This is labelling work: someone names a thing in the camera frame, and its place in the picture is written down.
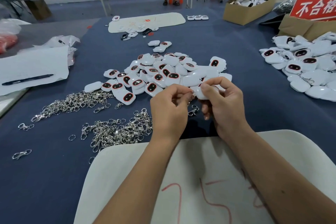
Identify person's left hand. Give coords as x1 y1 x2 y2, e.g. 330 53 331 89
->
149 84 195 143

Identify person's right hand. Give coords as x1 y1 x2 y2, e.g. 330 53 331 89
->
199 77 252 138

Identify white tag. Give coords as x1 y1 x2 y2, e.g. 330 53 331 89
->
190 84 222 100

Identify person's left forearm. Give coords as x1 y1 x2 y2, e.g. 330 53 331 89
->
94 134 182 224

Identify person's right forearm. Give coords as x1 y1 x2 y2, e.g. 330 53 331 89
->
228 121 336 224

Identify white foam board red marks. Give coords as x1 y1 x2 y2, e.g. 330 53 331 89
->
73 130 336 224

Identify open cardboard box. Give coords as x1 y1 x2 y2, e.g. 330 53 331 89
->
223 0 284 26

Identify long white foam board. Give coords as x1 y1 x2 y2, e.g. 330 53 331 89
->
108 12 187 34

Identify flat brown cardboard box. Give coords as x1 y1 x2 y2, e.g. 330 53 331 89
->
278 14 336 42

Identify red sign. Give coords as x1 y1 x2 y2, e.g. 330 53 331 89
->
290 0 336 21

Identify black pen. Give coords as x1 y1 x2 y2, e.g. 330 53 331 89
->
1 73 55 86

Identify white paper sheet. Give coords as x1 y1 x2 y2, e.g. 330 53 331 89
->
0 46 70 97

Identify orange bag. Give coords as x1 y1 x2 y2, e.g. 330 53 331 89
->
0 33 19 54

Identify white plastic bag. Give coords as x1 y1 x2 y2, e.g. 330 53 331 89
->
0 18 32 35

